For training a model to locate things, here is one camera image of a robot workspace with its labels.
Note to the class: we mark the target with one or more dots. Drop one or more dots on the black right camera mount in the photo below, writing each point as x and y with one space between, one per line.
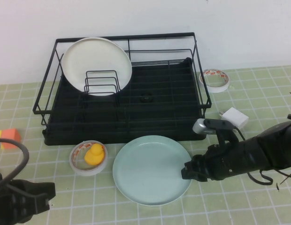
226 138

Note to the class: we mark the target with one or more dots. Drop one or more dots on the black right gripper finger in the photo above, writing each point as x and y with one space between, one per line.
189 165
189 174

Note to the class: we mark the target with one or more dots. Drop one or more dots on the white USB charger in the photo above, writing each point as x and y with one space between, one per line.
237 117

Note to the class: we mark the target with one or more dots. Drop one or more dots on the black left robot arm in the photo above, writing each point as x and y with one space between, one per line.
23 204

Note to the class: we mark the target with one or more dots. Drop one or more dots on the white tape roll red print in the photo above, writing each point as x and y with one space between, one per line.
214 90
89 172

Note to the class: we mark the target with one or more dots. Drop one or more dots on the white plate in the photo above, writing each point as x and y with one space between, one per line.
89 61

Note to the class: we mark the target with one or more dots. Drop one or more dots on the orange block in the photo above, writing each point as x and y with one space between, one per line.
10 134

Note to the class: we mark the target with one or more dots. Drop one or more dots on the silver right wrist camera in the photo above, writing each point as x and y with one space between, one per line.
201 126

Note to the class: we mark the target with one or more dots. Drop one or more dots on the yellow rubber duck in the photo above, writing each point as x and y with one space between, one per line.
94 157

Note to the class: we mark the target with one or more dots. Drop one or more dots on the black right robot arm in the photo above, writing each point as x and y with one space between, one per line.
265 150

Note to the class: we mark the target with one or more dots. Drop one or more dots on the light green plate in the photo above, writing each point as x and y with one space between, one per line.
150 173

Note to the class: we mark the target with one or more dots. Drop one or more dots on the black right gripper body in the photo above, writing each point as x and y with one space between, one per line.
216 164

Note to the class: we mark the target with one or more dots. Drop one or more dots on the green checked tablecloth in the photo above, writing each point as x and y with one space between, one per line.
159 213

